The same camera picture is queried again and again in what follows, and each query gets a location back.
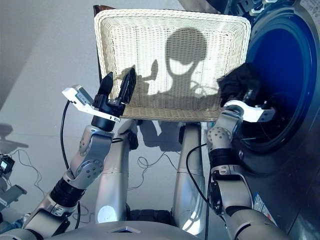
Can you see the grey washing machine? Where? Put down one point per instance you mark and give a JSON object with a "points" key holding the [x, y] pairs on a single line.
{"points": [[300, 150]]}

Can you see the dark grey chair base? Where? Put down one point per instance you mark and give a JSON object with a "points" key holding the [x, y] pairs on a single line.
{"points": [[10, 143]]}

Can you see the blue fabric object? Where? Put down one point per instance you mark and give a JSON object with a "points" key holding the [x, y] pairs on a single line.
{"points": [[15, 223]]}

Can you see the small black device box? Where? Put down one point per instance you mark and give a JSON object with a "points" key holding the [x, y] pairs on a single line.
{"points": [[6, 165]]}

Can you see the white blue product sticker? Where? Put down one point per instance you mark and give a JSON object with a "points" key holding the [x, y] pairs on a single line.
{"points": [[261, 205]]}

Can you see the black garment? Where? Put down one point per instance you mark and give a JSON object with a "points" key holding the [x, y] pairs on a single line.
{"points": [[235, 80]]}

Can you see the pale woven basket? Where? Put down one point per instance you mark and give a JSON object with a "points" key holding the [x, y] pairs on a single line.
{"points": [[140, 37]]}

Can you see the white warning sticker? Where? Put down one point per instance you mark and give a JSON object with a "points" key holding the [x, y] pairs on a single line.
{"points": [[312, 7]]}

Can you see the round glass washing machine door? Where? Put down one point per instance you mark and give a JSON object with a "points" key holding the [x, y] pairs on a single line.
{"points": [[200, 5]]}

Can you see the black metal door hinge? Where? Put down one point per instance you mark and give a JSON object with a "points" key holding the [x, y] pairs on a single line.
{"points": [[250, 7]]}

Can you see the silver robot torso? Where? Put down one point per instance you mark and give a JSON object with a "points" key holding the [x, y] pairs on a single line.
{"points": [[100, 232]]}

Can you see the grey metal bracket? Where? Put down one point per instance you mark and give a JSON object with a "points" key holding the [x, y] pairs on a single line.
{"points": [[15, 192]]}

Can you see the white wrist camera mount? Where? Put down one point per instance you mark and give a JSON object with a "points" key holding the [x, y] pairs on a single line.
{"points": [[75, 96], [250, 112]]}

